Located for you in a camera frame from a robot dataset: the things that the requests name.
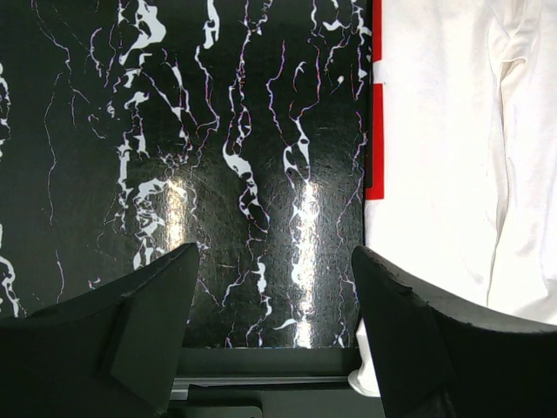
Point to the black marble pattern mat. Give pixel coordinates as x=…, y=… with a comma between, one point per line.
x=129, y=128

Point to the white t shirt red print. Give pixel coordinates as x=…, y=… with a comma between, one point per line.
x=463, y=150

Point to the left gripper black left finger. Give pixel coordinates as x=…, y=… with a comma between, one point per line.
x=111, y=352

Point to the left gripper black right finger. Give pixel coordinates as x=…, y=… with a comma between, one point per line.
x=436, y=354

